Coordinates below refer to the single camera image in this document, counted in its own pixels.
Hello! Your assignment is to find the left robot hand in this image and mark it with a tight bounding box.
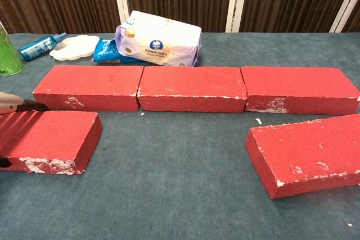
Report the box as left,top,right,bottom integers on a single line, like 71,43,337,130
0,91,51,168

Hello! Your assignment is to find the red brick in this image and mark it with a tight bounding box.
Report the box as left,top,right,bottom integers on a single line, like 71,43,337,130
32,65,145,112
0,110,104,175
241,66,360,116
136,65,248,114
246,113,360,200

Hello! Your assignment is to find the green chips can red lid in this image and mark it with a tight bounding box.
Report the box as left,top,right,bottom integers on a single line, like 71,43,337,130
0,20,25,76

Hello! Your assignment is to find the blue spray bottle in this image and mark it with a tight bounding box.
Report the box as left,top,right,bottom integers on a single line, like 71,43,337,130
18,32,68,62

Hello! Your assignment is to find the white flower-shaped plate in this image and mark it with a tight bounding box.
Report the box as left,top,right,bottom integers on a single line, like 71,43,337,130
49,34,101,61

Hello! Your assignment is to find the blue snack packet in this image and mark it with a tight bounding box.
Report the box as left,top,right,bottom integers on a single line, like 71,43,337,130
91,37,130,65

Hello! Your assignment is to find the white tissue pack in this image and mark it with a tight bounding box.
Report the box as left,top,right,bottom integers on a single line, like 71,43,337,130
114,10,203,67

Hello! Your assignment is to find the blue felt table cover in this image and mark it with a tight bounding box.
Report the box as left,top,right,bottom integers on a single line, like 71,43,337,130
0,31,360,240

